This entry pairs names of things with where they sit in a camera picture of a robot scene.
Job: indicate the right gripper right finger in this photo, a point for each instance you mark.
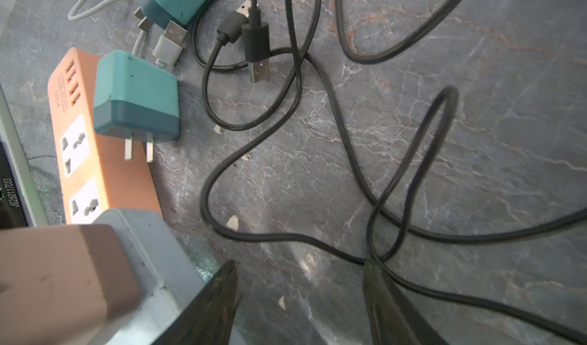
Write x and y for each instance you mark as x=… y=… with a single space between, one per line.
x=393 y=319

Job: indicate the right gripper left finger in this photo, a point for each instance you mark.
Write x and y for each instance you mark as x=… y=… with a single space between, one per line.
x=209 y=318

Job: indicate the pink charger plug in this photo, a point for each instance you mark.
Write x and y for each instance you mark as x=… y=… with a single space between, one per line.
x=70 y=284

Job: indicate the orange power strip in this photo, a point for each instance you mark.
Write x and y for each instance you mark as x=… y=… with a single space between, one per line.
x=93 y=172

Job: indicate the aluminium mounting rail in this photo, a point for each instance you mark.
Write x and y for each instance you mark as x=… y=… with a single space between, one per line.
x=20 y=202

